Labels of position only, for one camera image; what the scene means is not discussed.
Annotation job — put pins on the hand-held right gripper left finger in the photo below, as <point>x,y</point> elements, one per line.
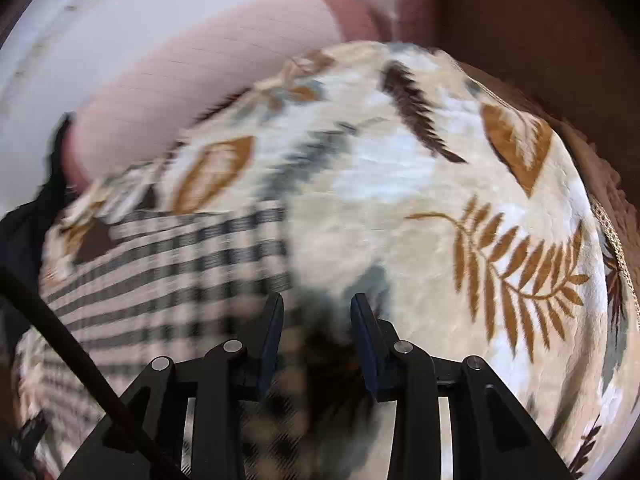
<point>270,340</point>

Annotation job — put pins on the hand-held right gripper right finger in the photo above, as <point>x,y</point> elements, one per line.
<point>367,350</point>

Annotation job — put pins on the beige black checked coat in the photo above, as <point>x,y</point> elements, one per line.
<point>175,260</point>

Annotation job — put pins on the leaf print blanket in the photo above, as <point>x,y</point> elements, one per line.
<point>400,175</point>

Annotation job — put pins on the black garment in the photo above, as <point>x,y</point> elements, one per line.
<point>25,240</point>

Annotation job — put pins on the pink bolster pillow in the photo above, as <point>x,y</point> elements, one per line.
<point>210,70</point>

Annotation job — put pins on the brown wooden headboard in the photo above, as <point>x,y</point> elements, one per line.
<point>550,35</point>

